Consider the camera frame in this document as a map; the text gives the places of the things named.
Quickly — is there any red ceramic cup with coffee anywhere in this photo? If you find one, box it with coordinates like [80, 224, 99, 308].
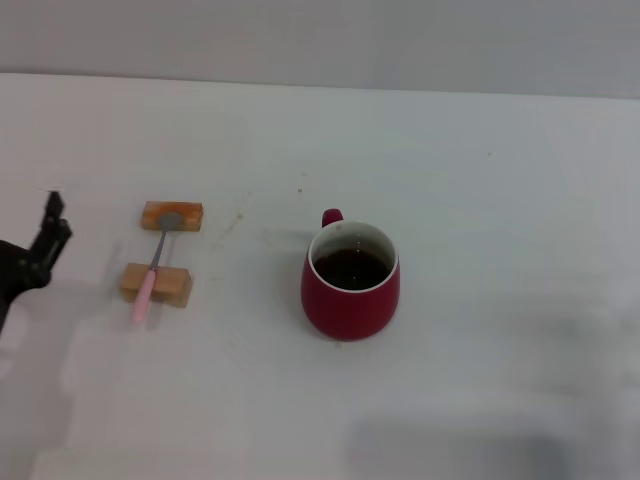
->
[300, 207, 401, 343]

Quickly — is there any orange stained wooden block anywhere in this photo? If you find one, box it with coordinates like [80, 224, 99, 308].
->
[139, 200, 206, 233]

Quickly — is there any plain light wooden block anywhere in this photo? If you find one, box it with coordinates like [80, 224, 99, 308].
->
[118, 262, 194, 307]

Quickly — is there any pink handled metal spoon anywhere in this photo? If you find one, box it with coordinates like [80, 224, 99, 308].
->
[130, 211, 183, 325]

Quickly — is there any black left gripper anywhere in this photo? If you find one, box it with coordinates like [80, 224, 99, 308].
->
[0, 190, 74, 334]

